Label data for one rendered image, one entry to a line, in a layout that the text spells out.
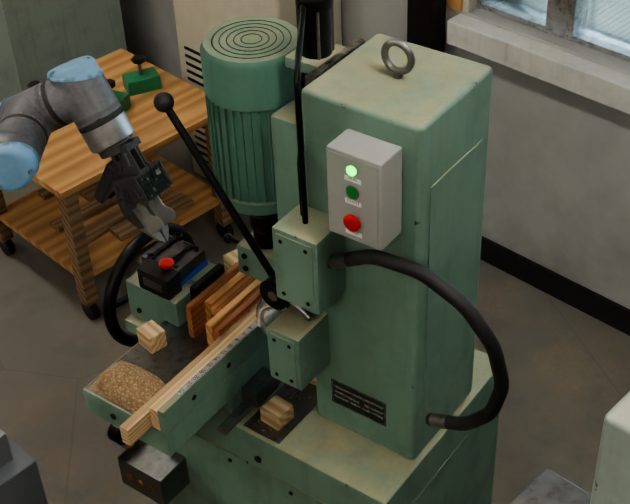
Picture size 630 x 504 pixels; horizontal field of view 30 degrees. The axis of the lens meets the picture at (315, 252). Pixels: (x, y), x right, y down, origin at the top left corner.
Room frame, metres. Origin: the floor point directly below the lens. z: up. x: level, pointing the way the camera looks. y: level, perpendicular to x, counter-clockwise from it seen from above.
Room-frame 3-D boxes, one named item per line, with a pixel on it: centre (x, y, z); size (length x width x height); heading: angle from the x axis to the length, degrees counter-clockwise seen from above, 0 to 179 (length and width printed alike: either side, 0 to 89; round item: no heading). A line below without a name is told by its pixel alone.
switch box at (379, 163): (1.45, -0.08, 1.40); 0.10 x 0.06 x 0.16; 53
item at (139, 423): (1.67, 0.15, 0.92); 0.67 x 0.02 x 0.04; 143
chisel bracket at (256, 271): (1.74, 0.08, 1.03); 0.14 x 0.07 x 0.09; 53
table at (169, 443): (1.76, 0.22, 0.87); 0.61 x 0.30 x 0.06; 143
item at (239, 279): (1.77, 0.16, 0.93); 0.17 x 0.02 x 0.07; 143
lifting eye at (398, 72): (1.58, -0.14, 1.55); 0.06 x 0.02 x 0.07; 53
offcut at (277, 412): (1.55, 0.09, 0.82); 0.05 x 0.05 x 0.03; 47
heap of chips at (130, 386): (1.55, 0.35, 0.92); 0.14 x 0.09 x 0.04; 53
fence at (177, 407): (1.67, 0.10, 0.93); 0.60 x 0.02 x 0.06; 143
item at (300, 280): (1.50, 0.01, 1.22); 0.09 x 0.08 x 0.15; 53
